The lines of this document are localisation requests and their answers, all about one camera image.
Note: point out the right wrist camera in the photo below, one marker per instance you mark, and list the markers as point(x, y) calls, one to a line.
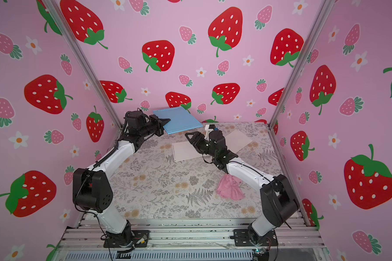
point(208, 129)

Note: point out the pink fluffy cloth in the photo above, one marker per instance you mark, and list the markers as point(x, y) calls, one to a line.
point(229, 188)

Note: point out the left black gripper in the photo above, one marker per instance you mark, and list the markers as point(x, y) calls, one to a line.
point(158, 124)

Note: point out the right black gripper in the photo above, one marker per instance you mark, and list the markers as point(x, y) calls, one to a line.
point(199, 142)

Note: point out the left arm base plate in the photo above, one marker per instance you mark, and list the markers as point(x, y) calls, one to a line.
point(138, 238)

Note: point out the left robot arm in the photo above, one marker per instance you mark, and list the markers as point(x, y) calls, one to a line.
point(92, 192)

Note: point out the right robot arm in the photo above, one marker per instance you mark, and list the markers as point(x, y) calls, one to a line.
point(278, 199)

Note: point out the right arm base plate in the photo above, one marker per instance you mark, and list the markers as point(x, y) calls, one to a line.
point(248, 238)

